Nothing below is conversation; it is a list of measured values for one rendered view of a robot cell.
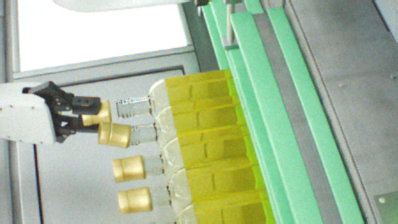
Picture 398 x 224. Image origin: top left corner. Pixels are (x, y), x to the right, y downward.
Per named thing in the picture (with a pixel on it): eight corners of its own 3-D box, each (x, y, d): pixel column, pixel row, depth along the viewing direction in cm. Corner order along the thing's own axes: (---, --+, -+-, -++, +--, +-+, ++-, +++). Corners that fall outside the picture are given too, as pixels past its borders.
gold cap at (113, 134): (125, 135, 121) (97, 131, 120) (131, 119, 118) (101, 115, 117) (125, 154, 118) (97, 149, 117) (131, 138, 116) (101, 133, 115)
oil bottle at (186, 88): (279, 84, 129) (146, 103, 127) (282, 59, 125) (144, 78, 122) (288, 109, 126) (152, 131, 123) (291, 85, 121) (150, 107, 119)
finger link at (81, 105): (55, 114, 119) (98, 116, 119) (51, 100, 117) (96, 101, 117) (59, 98, 122) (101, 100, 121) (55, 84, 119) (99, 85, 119)
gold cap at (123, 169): (142, 164, 117) (113, 169, 117) (140, 149, 115) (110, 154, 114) (147, 184, 115) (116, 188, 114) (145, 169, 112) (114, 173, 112)
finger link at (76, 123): (60, 141, 124) (102, 143, 124) (58, 128, 122) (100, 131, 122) (64, 125, 127) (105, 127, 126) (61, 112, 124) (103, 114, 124)
